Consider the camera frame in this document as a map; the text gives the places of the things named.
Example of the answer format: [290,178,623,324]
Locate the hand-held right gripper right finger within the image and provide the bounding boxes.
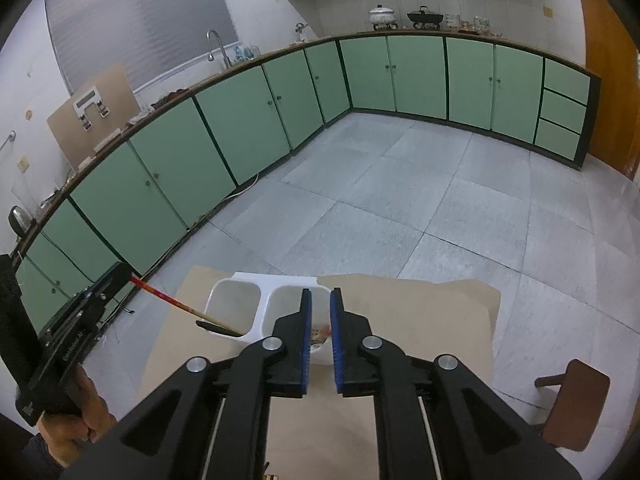
[329,286,583,480]

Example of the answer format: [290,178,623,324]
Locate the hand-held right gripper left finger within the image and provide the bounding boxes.
[60,287,314,480]

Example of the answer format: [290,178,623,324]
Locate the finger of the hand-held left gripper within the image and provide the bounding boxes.
[75,261,132,312]

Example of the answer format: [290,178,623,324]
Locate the red chopstick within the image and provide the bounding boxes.
[129,275,242,337]

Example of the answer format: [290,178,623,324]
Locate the white two-compartment utensil holder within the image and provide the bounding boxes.
[204,272,333,367]

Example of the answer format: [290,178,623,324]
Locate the person's left forearm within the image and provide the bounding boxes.
[15,430,71,480]

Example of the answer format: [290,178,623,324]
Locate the person's left hand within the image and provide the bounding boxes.
[40,365,119,467]

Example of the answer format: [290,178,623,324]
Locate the brown paper table cover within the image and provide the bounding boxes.
[139,265,502,480]

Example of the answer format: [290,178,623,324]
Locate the steel electric kettle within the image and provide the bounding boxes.
[7,205,33,238]

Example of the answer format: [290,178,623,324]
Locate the green base cabinets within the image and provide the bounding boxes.
[12,34,601,311]

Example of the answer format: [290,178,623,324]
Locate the white cloth on counter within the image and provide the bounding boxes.
[127,102,156,126]

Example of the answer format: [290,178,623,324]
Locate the brown cardboard sheet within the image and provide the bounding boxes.
[46,63,141,170]

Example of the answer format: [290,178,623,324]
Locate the brown wooden chair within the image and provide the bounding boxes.
[534,359,612,453]

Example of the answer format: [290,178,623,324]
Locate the steel sink faucet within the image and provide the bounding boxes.
[206,29,233,72]

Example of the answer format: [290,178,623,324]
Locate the grey window blind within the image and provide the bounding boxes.
[44,0,240,92]

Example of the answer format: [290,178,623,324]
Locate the white lidded pot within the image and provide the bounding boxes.
[369,4,399,31]

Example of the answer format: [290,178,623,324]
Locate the black wok with lid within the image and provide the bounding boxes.
[406,6,444,30]

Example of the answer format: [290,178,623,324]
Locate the glass jars on counter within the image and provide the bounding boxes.
[445,12,502,37]

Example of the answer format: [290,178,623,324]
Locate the wooden door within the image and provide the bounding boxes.
[572,0,640,183]

